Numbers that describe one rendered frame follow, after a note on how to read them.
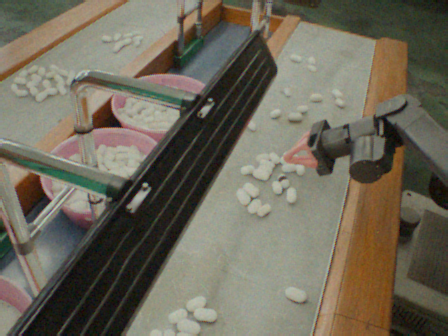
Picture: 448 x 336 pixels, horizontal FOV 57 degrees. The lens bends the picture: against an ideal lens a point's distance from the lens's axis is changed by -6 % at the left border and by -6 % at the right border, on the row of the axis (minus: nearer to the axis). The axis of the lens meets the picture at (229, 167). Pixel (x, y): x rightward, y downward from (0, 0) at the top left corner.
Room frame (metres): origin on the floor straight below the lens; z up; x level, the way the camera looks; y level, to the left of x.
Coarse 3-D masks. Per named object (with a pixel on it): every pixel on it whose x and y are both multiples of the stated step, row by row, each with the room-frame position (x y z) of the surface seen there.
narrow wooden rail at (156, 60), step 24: (216, 0) 1.71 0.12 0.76; (192, 24) 1.44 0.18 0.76; (216, 24) 1.67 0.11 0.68; (168, 48) 1.25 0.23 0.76; (120, 72) 1.06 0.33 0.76; (144, 72) 1.10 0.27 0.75; (96, 96) 0.92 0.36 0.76; (72, 120) 0.81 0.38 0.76; (96, 120) 0.86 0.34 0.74; (48, 144) 0.71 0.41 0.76; (24, 192) 0.59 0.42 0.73; (24, 216) 0.57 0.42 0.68
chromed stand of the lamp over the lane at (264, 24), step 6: (258, 0) 1.22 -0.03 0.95; (270, 0) 1.36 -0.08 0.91; (258, 6) 1.22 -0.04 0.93; (264, 6) 1.37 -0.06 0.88; (270, 6) 1.37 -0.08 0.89; (252, 12) 1.22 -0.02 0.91; (258, 12) 1.22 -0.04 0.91; (264, 12) 1.37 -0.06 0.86; (270, 12) 1.37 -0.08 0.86; (252, 18) 1.22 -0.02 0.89; (258, 18) 1.23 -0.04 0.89; (264, 18) 1.35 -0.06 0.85; (252, 24) 1.22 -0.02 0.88; (258, 24) 1.30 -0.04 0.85; (264, 24) 1.32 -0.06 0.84; (252, 30) 1.22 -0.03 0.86; (264, 30) 1.36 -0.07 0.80; (264, 36) 1.36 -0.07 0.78
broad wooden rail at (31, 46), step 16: (96, 0) 1.61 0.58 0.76; (112, 0) 1.62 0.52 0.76; (128, 0) 1.68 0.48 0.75; (64, 16) 1.43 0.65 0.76; (80, 16) 1.44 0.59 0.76; (96, 16) 1.47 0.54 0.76; (32, 32) 1.28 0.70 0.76; (48, 32) 1.29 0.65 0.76; (64, 32) 1.30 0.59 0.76; (16, 48) 1.16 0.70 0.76; (32, 48) 1.16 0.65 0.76; (48, 48) 1.20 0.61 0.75; (0, 64) 1.05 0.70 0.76; (16, 64) 1.06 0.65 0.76; (0, 80) 0.99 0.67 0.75
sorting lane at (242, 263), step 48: (288, 48) 1.38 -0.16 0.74; (336, 48) 1.43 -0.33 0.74; (240, 144) 0.81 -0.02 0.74; (288, 144) 0.83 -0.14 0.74; (336, 192) 0.68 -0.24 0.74; (192, 240) 0.51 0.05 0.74; (240, 240) 0.52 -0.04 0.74; (288, 240) 0.54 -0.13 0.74; (192, 288) 0.41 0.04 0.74; (240, 288) 0.42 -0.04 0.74
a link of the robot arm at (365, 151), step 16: (400, 96) 0.63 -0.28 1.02; (384, 112) 0.61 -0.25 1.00; (384, 128) 0.60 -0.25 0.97; (352, 144) 0.60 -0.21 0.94; (368, 144) 0.57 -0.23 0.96; (384, 144) 0.56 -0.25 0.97; (400, 144) 0.61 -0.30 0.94; (352, 160) 0.55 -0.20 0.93; (368, 160) 0.54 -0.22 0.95; (384, 160) 0.54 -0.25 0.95; (352, 176) 0.55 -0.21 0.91; (368, 176) 0.54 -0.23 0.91
